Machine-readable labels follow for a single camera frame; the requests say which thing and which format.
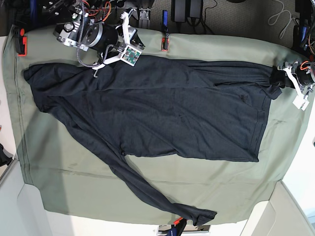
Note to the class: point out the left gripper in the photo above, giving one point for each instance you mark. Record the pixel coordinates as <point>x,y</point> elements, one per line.
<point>299,76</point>

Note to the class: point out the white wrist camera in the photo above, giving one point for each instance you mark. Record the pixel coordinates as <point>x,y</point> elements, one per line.
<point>300,103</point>
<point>130,55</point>

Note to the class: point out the blue handled top clamp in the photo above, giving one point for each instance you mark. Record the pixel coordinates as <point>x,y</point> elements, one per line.
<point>165,39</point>

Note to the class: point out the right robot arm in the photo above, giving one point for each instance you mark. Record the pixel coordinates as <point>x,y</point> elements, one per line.
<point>82,24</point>

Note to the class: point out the orange black bottom clamp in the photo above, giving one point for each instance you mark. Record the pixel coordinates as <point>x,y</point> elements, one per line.
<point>178,227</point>

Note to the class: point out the orange black clamp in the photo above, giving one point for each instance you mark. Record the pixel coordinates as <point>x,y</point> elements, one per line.
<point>178,227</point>
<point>20,41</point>

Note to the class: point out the orange black left clamp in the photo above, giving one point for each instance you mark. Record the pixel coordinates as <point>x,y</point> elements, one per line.
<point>20,41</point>

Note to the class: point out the black long-sleeve T-shirt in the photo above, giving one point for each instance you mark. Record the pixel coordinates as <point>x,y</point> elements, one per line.
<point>213,110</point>

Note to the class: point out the black power adapter bricks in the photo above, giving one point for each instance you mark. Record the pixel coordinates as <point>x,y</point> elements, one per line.
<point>183,9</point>

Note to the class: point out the metal table bracket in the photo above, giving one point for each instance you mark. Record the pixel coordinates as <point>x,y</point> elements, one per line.
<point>143,16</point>

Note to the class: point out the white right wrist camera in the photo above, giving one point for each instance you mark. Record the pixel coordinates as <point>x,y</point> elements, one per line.
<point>130,55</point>

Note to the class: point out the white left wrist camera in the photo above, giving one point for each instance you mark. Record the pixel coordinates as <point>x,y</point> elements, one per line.
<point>300,103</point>

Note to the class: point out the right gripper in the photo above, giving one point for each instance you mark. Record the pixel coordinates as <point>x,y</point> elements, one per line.
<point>127,35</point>

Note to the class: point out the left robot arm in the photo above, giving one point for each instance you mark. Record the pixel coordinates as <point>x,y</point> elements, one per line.
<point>304,29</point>

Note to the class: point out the green table cloth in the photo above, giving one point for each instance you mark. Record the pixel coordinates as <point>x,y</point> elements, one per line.
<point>73,181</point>

